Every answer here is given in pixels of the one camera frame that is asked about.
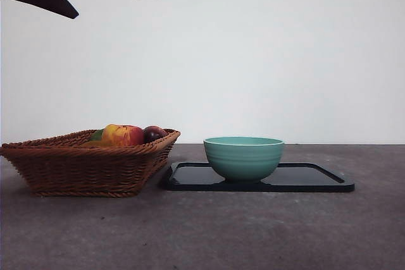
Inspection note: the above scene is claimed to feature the teal ceramic bowl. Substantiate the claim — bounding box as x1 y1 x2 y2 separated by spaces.
202 136 285 184

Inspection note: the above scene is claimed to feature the red yellow apple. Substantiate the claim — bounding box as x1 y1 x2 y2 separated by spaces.
100 123 145 147

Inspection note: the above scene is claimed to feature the dark red plum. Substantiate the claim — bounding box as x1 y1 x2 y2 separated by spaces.
142 125 168 144

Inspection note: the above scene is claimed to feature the brown wicker basket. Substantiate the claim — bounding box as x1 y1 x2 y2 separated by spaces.
0 128 181 197

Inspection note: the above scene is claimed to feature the black rectangular tray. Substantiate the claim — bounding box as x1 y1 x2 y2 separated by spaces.
161 161 355 193

